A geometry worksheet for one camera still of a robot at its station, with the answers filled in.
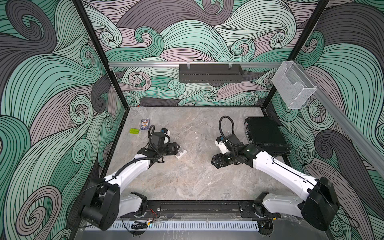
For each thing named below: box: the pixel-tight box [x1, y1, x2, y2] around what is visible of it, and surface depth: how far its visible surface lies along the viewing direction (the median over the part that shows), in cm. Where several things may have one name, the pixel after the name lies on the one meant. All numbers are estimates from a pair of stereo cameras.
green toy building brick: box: [129, 128, 140, 135], surface depth 106 cm
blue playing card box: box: [140, 118, 150, 130], surface depth 112 cm
